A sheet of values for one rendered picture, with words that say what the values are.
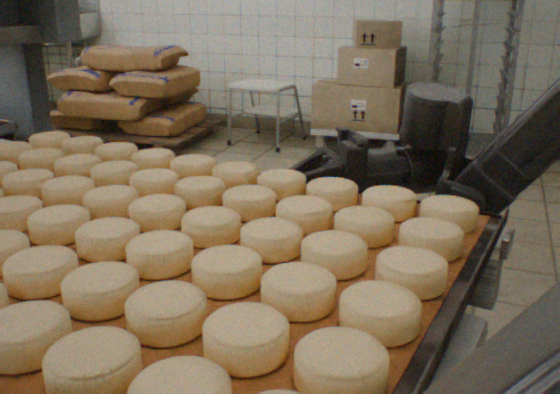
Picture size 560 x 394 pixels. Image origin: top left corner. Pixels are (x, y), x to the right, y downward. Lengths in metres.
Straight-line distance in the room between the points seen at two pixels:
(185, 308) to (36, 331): 0.08
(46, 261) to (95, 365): 0.14
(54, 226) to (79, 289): 0.12
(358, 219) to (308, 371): 0.20
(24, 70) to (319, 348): 0.88
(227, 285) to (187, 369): 0.10
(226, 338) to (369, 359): 0.08
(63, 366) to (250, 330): 0.10
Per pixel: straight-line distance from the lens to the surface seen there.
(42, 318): 0.37
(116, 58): 4.30
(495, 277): 0.53
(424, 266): 0.41
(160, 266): 0.43
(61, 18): 1.02
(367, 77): 3.98
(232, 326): 0.34
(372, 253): 0.47
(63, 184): 0.60
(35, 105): 1.12
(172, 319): 0.35
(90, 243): 0.46
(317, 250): 0.42
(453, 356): 0.48
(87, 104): 4.22
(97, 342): 0.34
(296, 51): 4.52
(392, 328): 0.35
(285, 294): 0.37
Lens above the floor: 1.10
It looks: 19 degrees down
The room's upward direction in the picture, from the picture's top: straight up
